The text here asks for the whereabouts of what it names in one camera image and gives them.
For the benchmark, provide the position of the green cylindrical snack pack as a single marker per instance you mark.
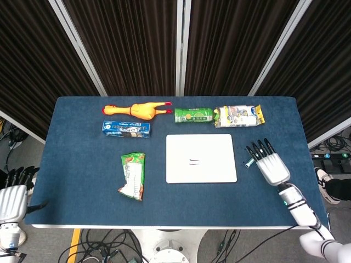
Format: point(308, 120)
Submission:
point(194, 115)

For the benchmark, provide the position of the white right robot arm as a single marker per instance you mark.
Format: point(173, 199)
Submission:
point(301, 209)

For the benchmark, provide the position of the yellow floor tape strip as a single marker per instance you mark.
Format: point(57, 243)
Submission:
point(74, 245)

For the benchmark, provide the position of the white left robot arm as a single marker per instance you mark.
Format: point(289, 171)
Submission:
point(9, 238)

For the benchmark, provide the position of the blue felt table mat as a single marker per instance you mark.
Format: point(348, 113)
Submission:
point(82, 175)

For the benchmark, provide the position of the white sneaker shoe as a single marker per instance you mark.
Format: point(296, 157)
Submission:
point(323, 180)

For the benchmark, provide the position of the teal white marker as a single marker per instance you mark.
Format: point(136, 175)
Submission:
point(250, 162)

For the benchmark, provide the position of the dark ribbed partition panel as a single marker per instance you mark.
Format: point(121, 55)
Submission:
point(321, 76)
point(235, 46)
point(33, 68)
point(129, 46)

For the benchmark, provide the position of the white board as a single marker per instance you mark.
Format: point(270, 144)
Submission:
point(201, 159)

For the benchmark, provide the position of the yellow rubber chicken toy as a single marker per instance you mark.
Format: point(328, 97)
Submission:
point(141, 110)

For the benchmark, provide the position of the white yellow snack bag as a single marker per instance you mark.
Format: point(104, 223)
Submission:
point(240, 116)

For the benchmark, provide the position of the person's black trouser leg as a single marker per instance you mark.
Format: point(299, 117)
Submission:
point(341, 187)

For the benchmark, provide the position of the green white snack bag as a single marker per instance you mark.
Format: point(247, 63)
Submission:
point(133, 175)

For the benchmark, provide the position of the blue biscuit box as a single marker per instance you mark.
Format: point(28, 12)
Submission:
point(126, 129)

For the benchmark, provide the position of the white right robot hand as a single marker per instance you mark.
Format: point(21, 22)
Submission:
point(272, 168)

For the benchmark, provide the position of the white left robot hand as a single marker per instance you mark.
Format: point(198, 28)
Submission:
point(12, 201)

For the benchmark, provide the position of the white partition frame post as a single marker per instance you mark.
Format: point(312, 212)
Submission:
point(277, 52)
point(182, 46)
point(79, 49)

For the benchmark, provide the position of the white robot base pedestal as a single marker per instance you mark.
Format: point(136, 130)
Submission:
point(167, 246)

